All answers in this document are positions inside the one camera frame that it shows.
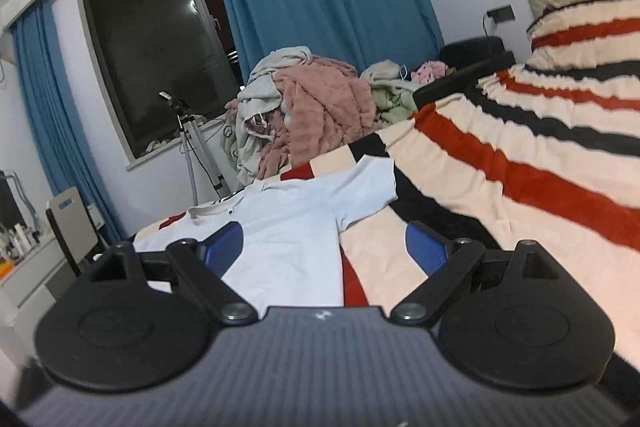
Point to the striped blanket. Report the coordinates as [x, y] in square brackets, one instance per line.
[505, 167]

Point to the white desk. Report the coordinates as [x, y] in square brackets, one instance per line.
[27, 277]

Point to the beige garment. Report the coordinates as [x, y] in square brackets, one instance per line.
[262, 107]

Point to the light green garment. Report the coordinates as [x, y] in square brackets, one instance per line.
[395, 94]

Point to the white tripod stand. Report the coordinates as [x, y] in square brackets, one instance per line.
[197, 142]

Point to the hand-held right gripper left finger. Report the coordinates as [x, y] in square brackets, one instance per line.
[227, 243]

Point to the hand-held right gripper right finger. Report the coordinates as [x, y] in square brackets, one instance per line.
[421, 247]

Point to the small pink cloth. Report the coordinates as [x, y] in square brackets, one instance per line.
[431, 71]

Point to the cosmetic bottles on desk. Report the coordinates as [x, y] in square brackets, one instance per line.
[17, 242]

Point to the dark window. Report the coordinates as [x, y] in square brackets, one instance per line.
[150, 52]

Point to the pink fluffy garment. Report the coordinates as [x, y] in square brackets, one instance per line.
[320, 112]

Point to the black wall socket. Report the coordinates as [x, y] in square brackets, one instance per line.
[501, 13]

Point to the beige chair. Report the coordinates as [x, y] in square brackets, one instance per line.
[72, 227]

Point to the white polo shirt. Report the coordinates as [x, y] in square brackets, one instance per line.
[295, 227]

